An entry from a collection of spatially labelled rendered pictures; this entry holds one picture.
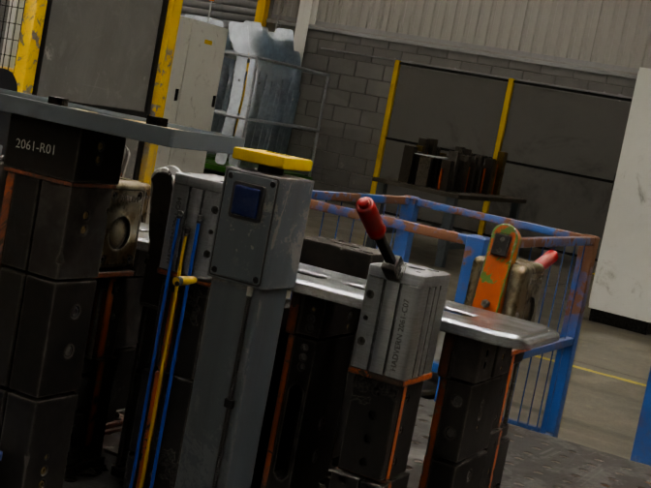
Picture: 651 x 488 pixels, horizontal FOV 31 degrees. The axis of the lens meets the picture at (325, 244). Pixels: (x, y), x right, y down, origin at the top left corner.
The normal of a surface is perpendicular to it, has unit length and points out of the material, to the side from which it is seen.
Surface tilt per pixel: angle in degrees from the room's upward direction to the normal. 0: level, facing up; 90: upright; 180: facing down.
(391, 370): 90
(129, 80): 91
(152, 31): 90
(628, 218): 90
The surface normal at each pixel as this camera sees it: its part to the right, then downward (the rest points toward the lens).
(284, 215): 0.87, 0.21
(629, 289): -0.50, 0.00
